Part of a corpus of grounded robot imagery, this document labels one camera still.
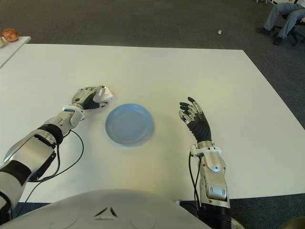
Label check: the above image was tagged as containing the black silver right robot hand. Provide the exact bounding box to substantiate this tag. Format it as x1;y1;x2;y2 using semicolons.
178;96;213;144

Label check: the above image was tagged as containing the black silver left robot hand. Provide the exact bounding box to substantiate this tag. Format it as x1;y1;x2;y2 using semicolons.
71;84;112;112

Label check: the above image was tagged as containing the white charger block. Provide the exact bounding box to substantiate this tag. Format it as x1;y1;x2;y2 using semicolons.
94;86;115;104

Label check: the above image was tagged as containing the blue round plate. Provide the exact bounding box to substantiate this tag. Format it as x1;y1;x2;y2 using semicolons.
105;103;155;146

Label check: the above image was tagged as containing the white side table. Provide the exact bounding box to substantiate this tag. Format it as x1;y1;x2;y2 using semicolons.
0;35;32;69

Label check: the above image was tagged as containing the reddish brown bread roll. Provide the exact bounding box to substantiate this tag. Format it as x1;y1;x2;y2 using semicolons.
1;28;20;42

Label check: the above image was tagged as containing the grey robot torso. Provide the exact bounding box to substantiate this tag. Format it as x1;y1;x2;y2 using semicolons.
0;188;213;229

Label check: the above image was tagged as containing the beige shoe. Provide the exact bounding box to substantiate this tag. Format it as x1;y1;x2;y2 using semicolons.
230;217;244;229

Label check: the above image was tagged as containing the seated person in jeans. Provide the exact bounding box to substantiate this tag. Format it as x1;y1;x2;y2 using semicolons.
256;0;305;46

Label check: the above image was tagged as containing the black office chair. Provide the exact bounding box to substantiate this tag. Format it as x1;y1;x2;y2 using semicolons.
271;9;305;47

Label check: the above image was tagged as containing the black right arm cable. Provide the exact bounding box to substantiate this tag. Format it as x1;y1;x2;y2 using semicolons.
189;152;203;213

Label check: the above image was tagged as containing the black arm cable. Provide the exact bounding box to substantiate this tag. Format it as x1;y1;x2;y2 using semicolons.
189;152;203;213
23;130;84;203

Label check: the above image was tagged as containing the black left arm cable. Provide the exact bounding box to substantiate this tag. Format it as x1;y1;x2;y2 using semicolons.
23;130;84;203

